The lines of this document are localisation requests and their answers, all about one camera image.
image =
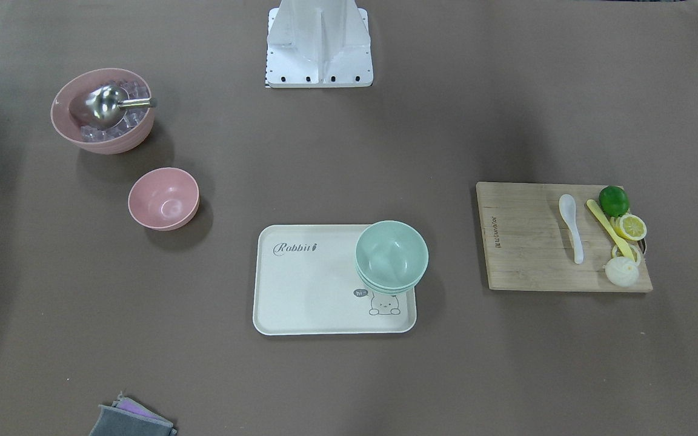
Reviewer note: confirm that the small pink bowl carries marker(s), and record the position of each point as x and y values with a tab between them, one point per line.
164	199

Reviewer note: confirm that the white ceramic spoon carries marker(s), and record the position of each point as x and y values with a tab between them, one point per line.
568	210

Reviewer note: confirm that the top green bowl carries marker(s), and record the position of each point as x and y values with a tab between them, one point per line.
391	253

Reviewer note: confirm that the green bowl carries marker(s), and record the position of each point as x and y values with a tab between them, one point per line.
391	253
385	289

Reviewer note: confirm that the lower green bowl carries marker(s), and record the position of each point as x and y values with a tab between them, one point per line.
385	289

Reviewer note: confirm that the large pink ribbed bowl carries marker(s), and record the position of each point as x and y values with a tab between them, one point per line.
69	128

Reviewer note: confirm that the cream rabbit serving tray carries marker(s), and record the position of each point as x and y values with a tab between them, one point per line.
306	283

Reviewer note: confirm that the wooden cutting board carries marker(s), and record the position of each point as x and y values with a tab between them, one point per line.
528	246

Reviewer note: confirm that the clear ice cubes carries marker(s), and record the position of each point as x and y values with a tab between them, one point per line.
132	118

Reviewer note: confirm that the green lime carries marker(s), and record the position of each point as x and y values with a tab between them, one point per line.
614	201

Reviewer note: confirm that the metal ice scoop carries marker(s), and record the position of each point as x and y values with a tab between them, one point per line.
106	106

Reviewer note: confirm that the white onion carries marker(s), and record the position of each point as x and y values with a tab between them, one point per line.
622	271

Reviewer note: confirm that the lemon half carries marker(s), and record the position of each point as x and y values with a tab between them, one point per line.
630	227

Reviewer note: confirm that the grey cleaning cloth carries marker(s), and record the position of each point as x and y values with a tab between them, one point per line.
126	416

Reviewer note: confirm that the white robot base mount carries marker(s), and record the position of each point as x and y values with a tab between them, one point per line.
318	44

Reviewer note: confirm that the lemon ring slice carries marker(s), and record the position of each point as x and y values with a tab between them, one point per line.
636	257

